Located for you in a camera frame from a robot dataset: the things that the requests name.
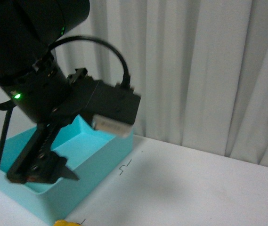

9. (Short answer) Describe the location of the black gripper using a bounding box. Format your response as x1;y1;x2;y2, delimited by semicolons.
7;54;94;184

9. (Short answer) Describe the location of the yellow beetle toy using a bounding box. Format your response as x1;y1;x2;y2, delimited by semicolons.
53;219;81;226

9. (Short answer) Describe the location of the white pleated curtain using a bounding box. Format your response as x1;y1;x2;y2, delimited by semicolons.
51;0;268;170

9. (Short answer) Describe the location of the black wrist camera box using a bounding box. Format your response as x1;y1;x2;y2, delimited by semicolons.
80;81;141;137

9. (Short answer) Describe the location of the black camera cable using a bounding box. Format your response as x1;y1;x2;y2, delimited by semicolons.
46;35;131;89

